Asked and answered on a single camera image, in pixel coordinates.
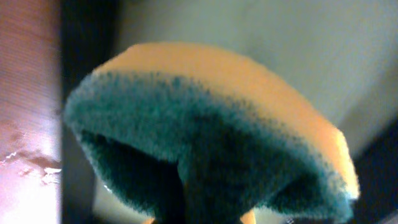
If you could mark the green yellow sponge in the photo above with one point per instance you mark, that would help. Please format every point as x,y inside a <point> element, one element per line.
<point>191,133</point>

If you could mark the small black water tray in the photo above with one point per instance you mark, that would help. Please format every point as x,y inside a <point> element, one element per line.
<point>341,55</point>

